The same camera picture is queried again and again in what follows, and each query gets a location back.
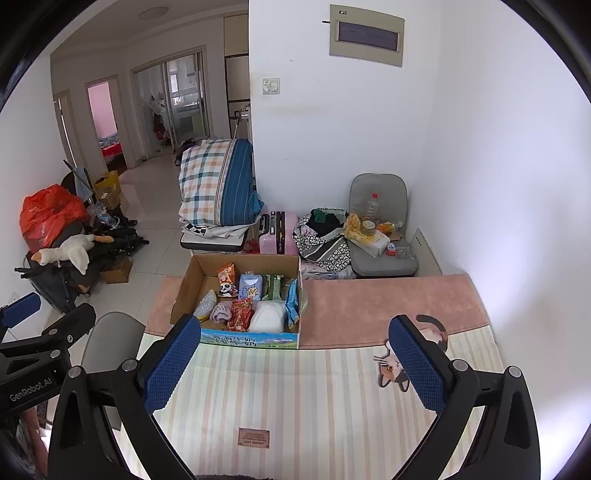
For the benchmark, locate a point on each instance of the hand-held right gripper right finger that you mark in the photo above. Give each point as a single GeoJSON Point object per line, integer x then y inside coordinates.
{"type": "Point", "coordinates": [415, 364]}

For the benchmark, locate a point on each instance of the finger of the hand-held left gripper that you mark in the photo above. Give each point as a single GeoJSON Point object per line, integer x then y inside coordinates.
{"type": "Point", "coordinates": [21, 305]}
{"type": "Point", "coordinates": [76, 321]}

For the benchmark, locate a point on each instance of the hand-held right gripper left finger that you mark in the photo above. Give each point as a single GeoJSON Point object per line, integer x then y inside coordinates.
{"type": "Point", "coordinates": [166, 364]}

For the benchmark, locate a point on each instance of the red snack packet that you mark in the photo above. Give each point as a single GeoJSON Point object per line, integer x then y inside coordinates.
{"type": "Point", "coordinates": [240, 316]}

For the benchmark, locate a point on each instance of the panda print packet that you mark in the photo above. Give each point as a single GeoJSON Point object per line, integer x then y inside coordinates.
{"type": "Point", "coordinates": [227, 290]}

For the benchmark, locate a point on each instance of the orange snack packet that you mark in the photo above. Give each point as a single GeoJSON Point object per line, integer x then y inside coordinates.
{"type": "Point", "coordinates": [227, 273]}

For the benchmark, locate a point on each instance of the white plastic bag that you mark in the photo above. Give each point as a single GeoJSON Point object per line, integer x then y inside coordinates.
{"type": "Point", "coordinates": [268, 316]}

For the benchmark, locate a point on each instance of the blue tissue pack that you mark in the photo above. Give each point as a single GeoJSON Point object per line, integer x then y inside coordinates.
{"type": "Point", "coordinates": [250, 287]}

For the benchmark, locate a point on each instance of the green snack packet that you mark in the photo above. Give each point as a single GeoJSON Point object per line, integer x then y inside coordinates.
{"type": "Point", "coordinates": [274, 286]}

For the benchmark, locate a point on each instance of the blue snack packet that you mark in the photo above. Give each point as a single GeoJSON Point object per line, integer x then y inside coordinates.
{"type": "Point", "coordinates": [292, 307]}

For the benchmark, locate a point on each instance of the cat-shaped mat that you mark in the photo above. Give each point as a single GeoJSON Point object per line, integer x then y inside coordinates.
{"type": "Point", "coordinates": [436, 330]}

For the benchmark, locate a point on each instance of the small brown cardboard box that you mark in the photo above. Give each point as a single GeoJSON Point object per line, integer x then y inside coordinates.
{"type": "Point", "coordinates": [115, 270]}

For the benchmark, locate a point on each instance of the white goose plush toy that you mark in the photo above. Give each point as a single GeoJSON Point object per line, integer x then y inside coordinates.
{"type": "Point", "coordinates": [74, 251]}

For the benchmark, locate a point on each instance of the pink mat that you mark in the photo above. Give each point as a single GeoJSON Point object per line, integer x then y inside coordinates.
{"type": "Point", "coordinates": [360, 304]}

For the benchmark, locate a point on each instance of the orange plastic bag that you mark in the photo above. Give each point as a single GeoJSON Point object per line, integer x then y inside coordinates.
{"type": "Point", "coordinates": [48, 217]}

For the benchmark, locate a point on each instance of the white board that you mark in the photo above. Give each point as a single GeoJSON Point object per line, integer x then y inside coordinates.
{"type": "Point", "coordinates": [427, 254]}

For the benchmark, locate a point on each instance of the small red box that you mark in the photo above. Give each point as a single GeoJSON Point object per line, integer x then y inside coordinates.
{"type": "Point", "coordinates": [391, 249]}

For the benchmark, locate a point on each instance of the striped mat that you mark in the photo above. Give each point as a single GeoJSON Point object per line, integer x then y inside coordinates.
{"type": "Point", "coordinates": [300, 397]}

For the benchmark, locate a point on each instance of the dark fleece clothing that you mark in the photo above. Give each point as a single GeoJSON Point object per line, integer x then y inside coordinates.
{"type": "Point", "coordinates": [221, 477]}

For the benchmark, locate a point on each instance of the white tissue box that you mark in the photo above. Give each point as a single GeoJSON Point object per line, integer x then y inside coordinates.
{"type": "Point", "coordinates": [374, 243]}

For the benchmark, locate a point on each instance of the white folded bedding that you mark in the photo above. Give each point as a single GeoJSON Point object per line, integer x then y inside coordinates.
{"type": "Point", "coordinates": [212, 237]}

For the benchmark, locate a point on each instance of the yellow paper bag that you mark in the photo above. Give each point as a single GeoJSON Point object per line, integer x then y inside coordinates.
{"type": "Point", "coordinates": [108, 187]}

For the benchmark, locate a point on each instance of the black white patterned bag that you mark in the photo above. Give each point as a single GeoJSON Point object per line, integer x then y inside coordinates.
{"type": "Point", "coordinates": [328, 256]}

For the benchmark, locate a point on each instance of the yellow plastic bag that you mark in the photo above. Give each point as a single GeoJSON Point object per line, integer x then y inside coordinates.
{"type": "Point", "coordinates": [353, 226]}

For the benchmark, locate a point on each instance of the clear plastic bottle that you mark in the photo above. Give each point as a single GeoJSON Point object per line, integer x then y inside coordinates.
{"type": "Point", "coordinates": [373, 207]}

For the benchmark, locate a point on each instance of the pink suitcase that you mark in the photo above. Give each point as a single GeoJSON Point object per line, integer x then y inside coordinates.
{"type": "Point", "coordinates": [284, 233]}

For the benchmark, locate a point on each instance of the grey floor chair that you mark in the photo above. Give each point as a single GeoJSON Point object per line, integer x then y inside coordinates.
{"type": "Point", "coordinates": [378, 184]}

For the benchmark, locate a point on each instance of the plaid bedding bundle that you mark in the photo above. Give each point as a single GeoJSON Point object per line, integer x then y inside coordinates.
{"type": "Point", "coordinates": [212, 180]}

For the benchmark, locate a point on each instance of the sliding glass door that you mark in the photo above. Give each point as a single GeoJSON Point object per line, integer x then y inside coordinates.
{"type": "Point", "coordinates": [184, 97]}

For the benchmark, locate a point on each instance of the round ceiling light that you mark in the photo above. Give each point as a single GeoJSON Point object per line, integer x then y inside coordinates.
{"type": "Point", "coordinates": [153, 12]}

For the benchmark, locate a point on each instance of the wall switch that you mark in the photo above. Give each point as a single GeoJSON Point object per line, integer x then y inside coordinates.
{"type": "Point", "coordinates": [271, 86]}

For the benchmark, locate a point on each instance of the wall electric panel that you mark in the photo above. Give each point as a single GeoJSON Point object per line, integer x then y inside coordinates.
{"type": "Point", "coordinates": [367, 34]}

